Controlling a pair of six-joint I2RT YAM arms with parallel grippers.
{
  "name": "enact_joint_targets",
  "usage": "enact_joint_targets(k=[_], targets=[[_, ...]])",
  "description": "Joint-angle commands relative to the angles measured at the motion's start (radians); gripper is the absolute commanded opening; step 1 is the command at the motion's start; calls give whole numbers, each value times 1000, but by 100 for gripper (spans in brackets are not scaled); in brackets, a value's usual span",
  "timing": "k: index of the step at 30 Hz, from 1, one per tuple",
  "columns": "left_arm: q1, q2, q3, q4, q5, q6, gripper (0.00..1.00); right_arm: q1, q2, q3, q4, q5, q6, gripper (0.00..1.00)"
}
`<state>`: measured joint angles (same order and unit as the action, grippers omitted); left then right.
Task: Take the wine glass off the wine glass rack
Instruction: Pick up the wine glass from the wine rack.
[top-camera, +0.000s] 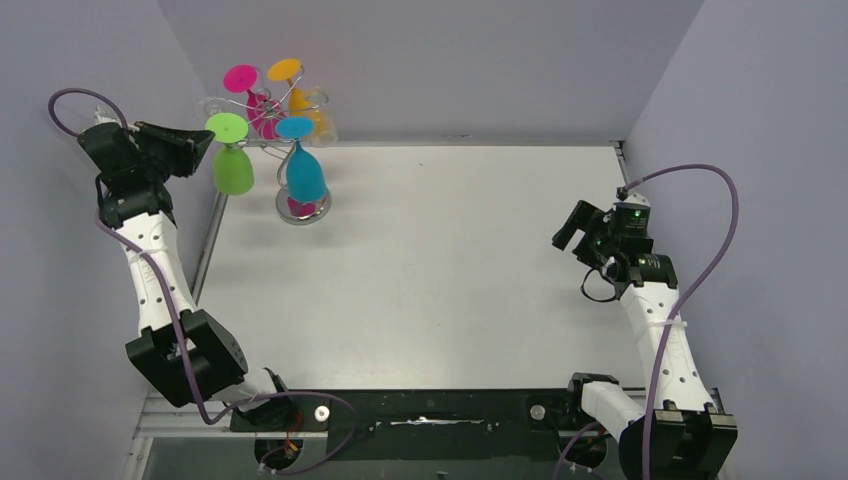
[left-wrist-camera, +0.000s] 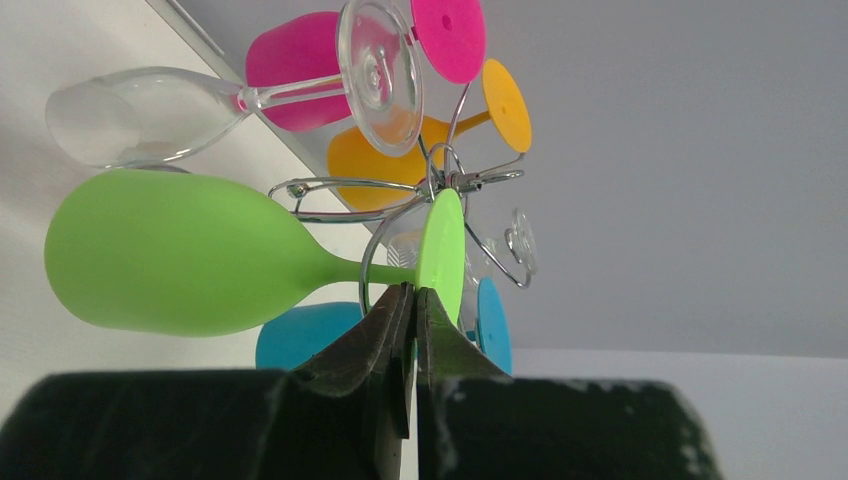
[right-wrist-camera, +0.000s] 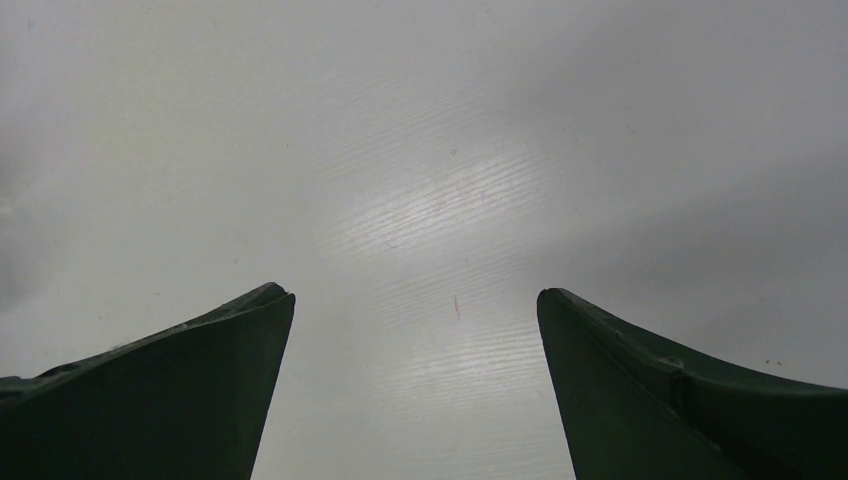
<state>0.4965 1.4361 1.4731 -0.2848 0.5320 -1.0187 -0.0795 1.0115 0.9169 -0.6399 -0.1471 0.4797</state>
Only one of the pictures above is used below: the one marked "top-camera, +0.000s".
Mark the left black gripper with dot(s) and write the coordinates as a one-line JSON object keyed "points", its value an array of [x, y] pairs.
{"points": [[154, 151]]}

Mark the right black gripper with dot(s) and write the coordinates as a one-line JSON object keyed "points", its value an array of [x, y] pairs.
{"points": [[589, 229]]}

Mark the green wine glass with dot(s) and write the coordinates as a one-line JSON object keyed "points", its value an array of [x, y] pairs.
{"points": [[232, 168]]}

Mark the blue wine glass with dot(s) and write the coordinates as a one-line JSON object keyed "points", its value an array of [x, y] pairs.
{"points": [[304, 174]]}

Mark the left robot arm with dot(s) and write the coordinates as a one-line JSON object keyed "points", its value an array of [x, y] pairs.
{"points": [[181, 350]]}

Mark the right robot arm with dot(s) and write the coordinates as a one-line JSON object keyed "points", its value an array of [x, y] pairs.
{"points": [[680, 432]]}

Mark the clear wine glass left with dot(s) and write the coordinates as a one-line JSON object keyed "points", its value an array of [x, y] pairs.
{"points": [[213, 105]]}

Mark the clear wine glass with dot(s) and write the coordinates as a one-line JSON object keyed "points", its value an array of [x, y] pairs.
{"points": [[325, 132], [213, 105]]}

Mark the pink wine glass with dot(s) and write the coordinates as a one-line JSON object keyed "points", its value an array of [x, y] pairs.
{"points": [[264, 113]]}

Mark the orange wine glass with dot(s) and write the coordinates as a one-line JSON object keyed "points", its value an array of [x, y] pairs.
{"points": [[305, 102]]}

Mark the clear wine glass right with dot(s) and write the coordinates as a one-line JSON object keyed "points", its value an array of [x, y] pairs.
{"points": [[325, 132]]}

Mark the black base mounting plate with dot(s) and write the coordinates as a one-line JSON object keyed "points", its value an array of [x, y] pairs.
{"points": [[479, 424]]}

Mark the chrome wire glass rack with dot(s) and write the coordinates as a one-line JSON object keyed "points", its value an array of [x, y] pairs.
{"points": [[287, 208]]}

